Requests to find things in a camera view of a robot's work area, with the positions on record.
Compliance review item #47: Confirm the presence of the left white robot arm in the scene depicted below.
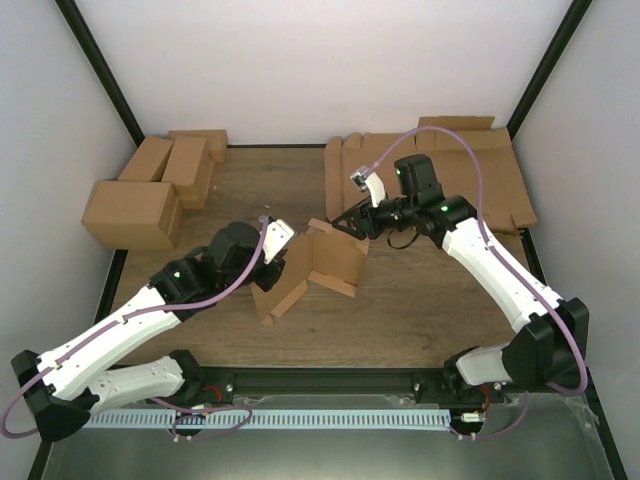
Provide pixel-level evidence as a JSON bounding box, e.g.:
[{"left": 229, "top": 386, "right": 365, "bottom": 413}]
[{"left": 11, "top": 217, "right": 296, "bottom": 442}]

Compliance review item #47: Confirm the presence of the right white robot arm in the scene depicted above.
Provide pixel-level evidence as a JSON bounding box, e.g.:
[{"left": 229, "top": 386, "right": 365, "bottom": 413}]
[{"left": 332, "top": 154, "right": 589, "bottom": 403}]

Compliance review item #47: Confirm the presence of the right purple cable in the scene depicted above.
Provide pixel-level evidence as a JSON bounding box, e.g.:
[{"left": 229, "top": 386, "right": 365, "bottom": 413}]
[{"left": 372, "top": 125, "right": 589, "bottom": 441}]

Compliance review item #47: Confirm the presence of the folded cardboard box middle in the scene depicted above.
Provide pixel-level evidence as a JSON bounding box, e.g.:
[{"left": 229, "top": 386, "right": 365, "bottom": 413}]
[{"left": 161, "top": 136, "right": 214, "bottom": 210}]

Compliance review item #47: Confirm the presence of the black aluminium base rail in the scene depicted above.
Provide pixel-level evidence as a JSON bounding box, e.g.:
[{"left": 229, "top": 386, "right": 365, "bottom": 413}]
[{"left": 189, "top": 365, "right": 591, "bottom": 401}]

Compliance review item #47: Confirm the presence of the small cardboard box rear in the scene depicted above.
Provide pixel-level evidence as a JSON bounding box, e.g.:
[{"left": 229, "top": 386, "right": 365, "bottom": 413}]
[{"left": 167, "top": 129, "right": 228, "bottom": 163}]

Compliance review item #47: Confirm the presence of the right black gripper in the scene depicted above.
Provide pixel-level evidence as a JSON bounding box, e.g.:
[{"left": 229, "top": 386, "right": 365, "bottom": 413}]
[{"left": 334, "top": 197, "right": 418, "bottom": 241}]

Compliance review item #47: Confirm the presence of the large folded cardboard box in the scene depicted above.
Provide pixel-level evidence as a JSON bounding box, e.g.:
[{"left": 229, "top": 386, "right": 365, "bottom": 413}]
[{"left": 82, "top": 181, "right": 183, "bottom": 251}]

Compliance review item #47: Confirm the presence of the black frame post left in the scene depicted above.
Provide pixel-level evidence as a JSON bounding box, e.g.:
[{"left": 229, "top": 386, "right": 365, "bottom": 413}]
[{"left": 54, "top": 0, "right": 145, "bottom": 146}]

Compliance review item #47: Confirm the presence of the purple cable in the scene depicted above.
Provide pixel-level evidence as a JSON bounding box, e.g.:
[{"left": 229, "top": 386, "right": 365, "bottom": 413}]
[
  {"left": 372, "top": 125, "right": 589, "bottom": 441},
  {"left": 2, "top": 214, "right": 274, "bottom": 444}
]

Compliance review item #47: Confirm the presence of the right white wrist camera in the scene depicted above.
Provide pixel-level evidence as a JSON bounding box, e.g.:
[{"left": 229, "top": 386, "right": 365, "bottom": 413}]
[{"left": 350, "top": 166, "right": 387, "bottom": 208}]

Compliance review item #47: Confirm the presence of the light blue slotted cable duct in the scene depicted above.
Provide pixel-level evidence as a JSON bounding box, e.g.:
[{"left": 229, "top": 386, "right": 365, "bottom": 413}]
[{"left": 85, "top": 409, "right": 451, "bottom": 431}]

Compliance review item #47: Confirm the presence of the stack of flat cardboard blanks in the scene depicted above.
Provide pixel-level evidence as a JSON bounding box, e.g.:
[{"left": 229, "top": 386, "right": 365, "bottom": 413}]
[{"left": 323, "top": 115, "right": 540, "bottom": 236}]

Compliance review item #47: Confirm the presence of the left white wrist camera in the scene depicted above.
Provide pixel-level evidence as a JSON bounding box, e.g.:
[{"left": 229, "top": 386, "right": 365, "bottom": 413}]
[{"left": 262, "top": 218, "right": 297, "bottom": 264}]

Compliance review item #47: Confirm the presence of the black frame post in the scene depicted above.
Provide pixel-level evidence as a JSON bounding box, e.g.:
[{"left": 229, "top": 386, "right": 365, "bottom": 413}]
[
  {"left": 506, "top": 0, "right": 593, "bottom": 139},
  {"left": 54, "top": 0, "right": 145, "bottom": 146}
]

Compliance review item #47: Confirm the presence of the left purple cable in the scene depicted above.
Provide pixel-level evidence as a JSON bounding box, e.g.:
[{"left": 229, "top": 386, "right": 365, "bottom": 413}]
[{"left": 2, "top": 214, "right": 274, "bottom": 444}]

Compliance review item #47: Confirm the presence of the black frame post right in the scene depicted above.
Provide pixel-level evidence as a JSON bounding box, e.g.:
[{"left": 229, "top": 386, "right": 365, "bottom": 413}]
[{"left": 506, "top": 0, "right": 593, "bottom": 139}]

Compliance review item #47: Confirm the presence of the brown cardboard box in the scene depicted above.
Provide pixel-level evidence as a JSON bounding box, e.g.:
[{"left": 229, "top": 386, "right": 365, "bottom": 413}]
[{"left": 251, "top": 219, "right": 370, "bottom": 325}]

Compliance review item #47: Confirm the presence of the folded cardboard box back left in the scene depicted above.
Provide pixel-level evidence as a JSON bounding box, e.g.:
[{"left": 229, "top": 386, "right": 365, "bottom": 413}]
[{"left": 117, "top": 136, "right": 173, "bottom": 182}]

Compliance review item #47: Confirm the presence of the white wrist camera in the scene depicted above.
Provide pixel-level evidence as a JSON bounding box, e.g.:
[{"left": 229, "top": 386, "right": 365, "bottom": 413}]
[
  {"left": 350, "top": 166, "right": 387, "bottom": 208},
  {"left": 262, "top": 218, "right": 297, "bottom": 264}
]

